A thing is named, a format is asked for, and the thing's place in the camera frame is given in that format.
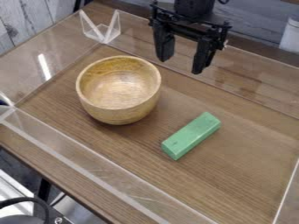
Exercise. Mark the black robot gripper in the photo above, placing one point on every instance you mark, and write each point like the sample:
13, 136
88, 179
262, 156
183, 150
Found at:
189, 19

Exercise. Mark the green rectangular block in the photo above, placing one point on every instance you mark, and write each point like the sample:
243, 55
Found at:
191, 135

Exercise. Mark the light brown wooden bowl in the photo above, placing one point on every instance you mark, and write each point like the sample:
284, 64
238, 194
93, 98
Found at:
119, 89

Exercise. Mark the white cylindrical container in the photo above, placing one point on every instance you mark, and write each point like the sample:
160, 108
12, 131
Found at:
290, 39

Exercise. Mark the clear acrylic tray walls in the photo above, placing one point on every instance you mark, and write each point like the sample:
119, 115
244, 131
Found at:
149, 144

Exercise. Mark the black table leg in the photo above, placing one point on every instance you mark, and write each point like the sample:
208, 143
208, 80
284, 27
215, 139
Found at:
44, 189

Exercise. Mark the black metal bracket with screw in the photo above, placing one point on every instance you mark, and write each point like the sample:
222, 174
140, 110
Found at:
56, 217

